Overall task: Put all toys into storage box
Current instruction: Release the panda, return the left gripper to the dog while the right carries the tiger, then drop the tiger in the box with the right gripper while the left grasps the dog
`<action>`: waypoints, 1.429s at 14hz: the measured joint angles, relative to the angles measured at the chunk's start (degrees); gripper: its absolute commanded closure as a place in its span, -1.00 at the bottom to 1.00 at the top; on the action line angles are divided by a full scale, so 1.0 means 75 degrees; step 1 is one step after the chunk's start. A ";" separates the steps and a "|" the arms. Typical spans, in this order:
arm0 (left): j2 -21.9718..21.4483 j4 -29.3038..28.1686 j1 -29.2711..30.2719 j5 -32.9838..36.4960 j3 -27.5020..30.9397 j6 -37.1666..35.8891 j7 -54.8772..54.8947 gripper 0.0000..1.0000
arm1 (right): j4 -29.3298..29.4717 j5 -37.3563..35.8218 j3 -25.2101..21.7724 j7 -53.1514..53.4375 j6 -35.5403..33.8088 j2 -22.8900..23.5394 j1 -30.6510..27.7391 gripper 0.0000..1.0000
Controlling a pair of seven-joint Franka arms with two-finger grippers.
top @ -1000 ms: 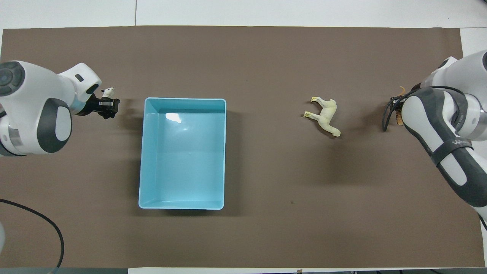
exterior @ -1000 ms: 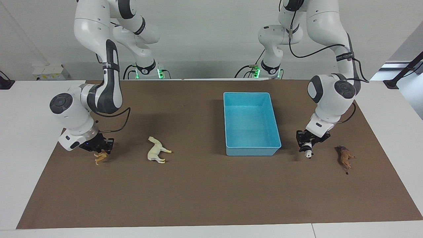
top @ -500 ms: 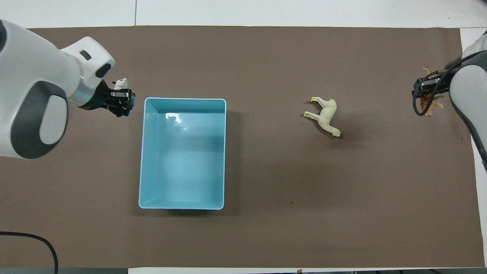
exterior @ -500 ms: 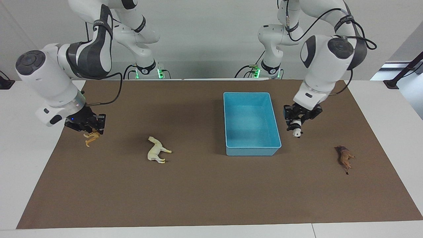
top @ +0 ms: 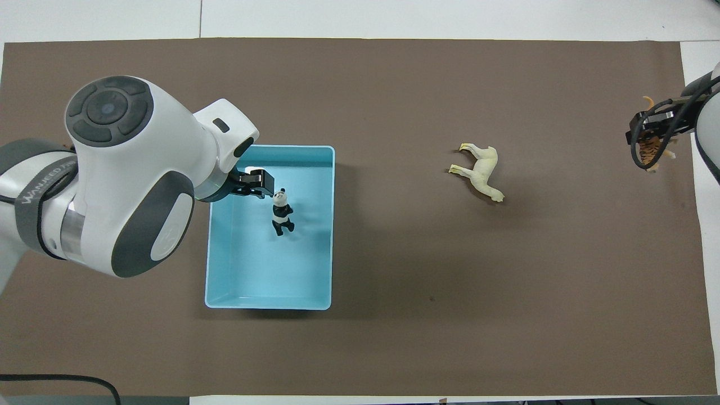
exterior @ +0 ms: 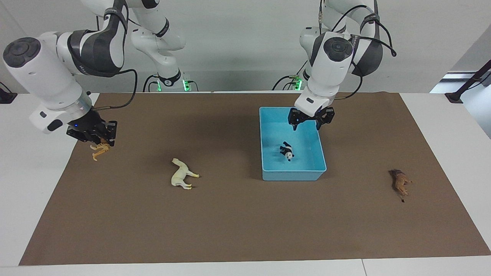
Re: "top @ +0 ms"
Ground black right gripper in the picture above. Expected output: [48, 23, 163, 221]
[625, 109, 685, 145]

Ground light blue storage box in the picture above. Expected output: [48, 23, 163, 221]
[204, 145, 336, 311]

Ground cream white horse toy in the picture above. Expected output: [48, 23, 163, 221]
[448, 143, 505, 204]

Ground black cable beside table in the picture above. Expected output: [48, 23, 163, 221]
[0, 373, 122, 405]

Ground orange striped tiger toy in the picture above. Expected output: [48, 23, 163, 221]
[641, 96, 679, 173]

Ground brown table mat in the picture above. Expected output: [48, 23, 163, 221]
[0, 38, 713, 398]

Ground black white panda toy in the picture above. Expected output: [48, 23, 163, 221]
[272, 188, 295, 237]

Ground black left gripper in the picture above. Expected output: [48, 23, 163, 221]
[231, 168, 276, 200]

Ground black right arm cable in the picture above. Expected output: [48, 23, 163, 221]
[629, 76, 720, 171]

